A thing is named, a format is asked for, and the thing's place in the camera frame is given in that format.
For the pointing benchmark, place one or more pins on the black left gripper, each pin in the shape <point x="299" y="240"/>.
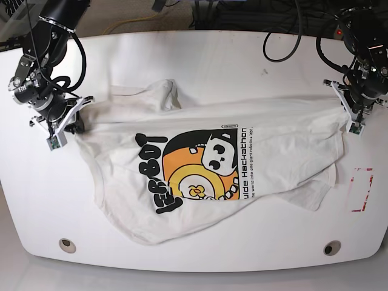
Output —
<point x="364" y="87"/>

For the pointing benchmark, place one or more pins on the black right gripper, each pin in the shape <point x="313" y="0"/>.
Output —
<point x="52" y="106"/>

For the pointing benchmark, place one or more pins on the white printed T-shirt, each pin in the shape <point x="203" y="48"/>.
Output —
<point x="162" y="171"/>

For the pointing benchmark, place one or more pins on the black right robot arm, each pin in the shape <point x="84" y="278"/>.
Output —
<point x="44" y="47"/>

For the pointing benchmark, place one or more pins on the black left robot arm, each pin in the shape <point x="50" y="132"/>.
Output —
<point x="366" y="38"/>

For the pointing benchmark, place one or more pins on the black power strip red light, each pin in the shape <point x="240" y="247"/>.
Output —
<point x="338" y="34"/>

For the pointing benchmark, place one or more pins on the red tape rectangle marking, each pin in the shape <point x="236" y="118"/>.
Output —
<point x="359" y="189"/>

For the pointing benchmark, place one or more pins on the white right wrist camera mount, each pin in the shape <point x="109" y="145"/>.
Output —
<point x="55" y="136"/>

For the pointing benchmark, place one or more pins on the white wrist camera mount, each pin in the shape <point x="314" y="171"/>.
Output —
<point x="55" y="136"/>
<point x="358" y="114"/>

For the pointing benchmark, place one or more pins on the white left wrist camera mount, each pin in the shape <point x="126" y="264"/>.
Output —
<point x="358" y="114"/>

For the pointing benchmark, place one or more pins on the left table cable grommet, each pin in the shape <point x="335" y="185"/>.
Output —
<point x="67" y="245"/>

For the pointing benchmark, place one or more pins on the table cable grommet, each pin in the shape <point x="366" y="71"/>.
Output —
<point x="332" y="248"/>
<point x="67" y="245"/>

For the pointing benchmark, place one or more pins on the right table cable grommet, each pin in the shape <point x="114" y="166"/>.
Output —
<point x="332" y="248"/>

